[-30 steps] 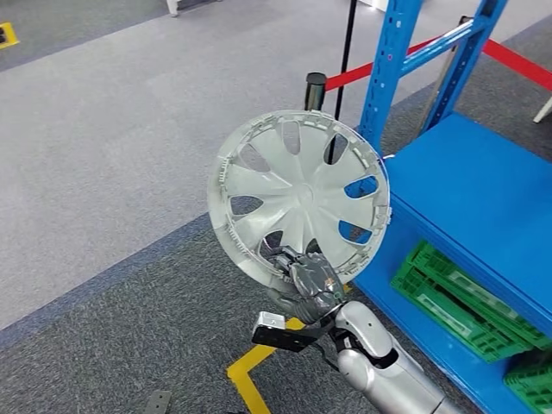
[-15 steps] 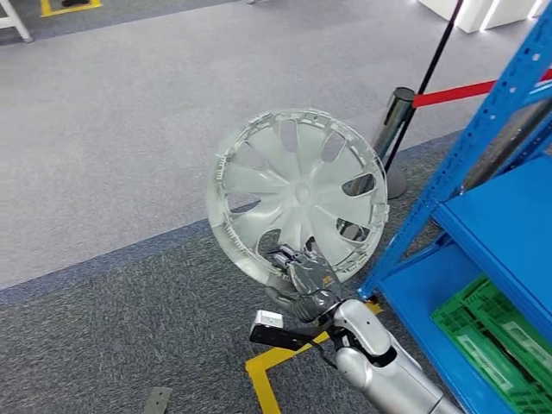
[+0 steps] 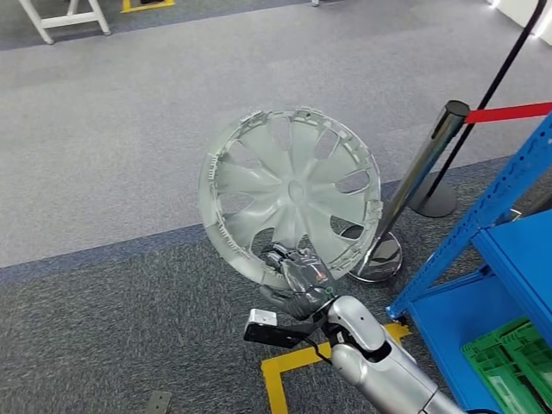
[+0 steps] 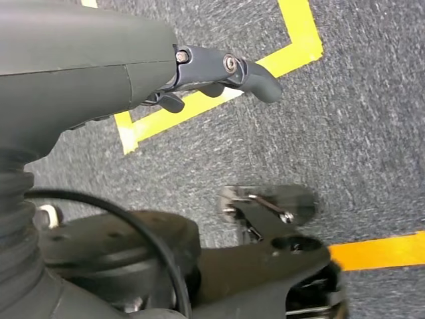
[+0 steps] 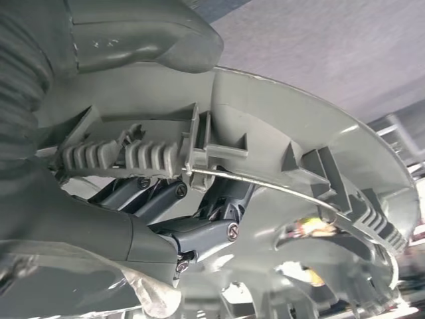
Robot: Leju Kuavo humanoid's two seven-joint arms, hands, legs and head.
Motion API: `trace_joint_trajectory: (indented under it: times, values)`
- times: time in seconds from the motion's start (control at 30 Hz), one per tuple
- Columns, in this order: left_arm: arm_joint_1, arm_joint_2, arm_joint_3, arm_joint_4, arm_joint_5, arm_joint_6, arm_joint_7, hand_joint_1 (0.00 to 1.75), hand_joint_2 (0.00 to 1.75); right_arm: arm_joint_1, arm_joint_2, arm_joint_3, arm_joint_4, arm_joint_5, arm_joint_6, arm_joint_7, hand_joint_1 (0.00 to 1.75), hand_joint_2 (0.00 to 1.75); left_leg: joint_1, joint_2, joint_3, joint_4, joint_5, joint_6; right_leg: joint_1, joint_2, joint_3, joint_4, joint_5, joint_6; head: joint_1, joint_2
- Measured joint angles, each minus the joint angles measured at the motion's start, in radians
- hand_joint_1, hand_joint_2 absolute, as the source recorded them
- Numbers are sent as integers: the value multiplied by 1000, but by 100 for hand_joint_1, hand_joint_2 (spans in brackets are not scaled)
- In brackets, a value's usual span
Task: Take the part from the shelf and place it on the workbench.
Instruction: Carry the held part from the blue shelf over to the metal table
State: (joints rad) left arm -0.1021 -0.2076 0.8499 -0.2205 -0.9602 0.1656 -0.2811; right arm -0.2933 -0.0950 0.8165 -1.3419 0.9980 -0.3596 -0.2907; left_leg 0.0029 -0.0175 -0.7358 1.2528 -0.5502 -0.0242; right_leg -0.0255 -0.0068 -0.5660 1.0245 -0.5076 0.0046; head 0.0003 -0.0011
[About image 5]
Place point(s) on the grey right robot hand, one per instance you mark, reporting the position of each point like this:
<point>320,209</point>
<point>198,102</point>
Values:
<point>133,35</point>

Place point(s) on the clear plastic film flap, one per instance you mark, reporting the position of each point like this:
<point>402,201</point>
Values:
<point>152,295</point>

